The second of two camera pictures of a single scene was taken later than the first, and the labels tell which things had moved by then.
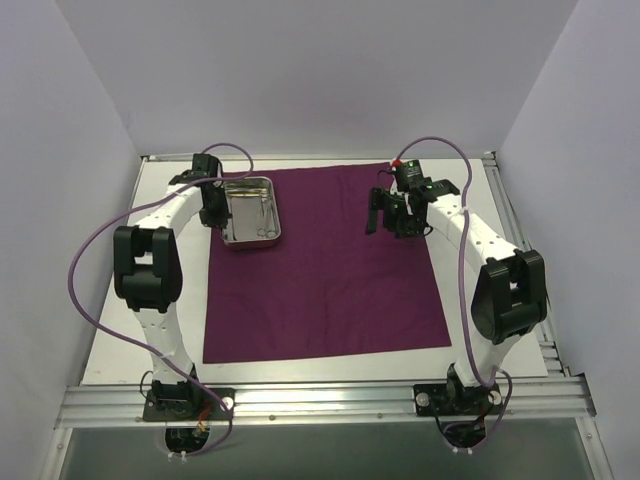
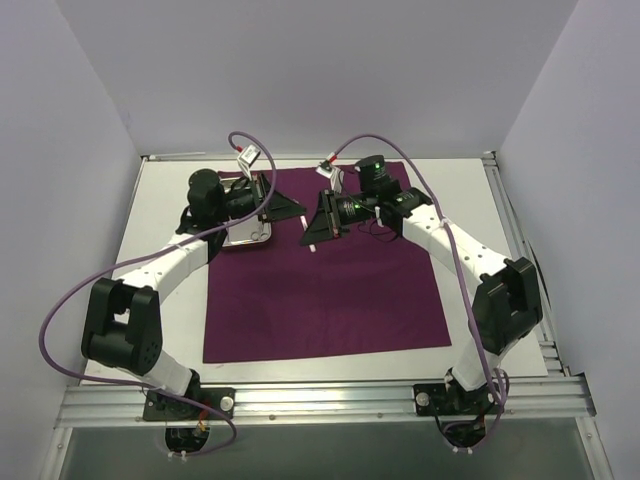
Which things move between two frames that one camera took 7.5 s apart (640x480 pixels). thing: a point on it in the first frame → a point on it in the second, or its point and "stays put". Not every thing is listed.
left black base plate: (188, 404) stays put
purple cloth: (326, 287) stays put
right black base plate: (444, 400) stays put
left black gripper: (214, 209) → (261, 198)
